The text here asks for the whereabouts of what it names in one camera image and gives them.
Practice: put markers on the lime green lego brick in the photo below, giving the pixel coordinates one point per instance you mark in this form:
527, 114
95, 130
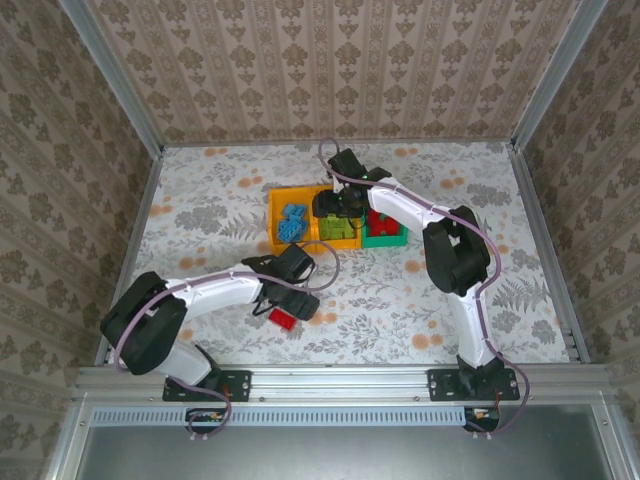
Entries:
351, 223
346, 230
329, 227

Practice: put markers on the blue lego brick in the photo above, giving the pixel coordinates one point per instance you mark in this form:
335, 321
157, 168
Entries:
286, 220
295, 231
302, 223
296, 210

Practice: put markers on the small red lego brick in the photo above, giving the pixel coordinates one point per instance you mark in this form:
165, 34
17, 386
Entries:
380, 231

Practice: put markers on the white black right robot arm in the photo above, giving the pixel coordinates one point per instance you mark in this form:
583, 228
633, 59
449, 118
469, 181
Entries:
400, 205

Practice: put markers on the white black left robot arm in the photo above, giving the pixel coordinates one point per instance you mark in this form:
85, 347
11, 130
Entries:
220, 292

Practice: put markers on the yellow plastic bin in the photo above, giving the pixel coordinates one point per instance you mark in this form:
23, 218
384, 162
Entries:
345, 243
276, 200

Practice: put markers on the green plastic bin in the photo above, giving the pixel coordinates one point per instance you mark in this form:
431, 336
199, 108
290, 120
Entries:
385, 241

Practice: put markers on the floral patterned table cover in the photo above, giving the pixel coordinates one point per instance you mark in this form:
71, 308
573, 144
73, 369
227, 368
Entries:
225, 175

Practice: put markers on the grey metal panel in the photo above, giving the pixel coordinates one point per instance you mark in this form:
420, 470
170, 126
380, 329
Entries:
325, 452

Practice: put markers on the aluminium front frame rail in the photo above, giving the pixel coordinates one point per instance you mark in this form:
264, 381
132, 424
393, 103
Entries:
340, 382

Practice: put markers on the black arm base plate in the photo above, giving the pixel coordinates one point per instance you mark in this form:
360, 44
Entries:
240, 386
442, 385

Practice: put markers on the aluminium side frame rail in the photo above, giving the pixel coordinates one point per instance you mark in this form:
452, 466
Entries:
550, 240
135, 240

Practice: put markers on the aluminium frame post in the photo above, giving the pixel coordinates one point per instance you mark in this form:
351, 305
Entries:
560, 75
110, 75

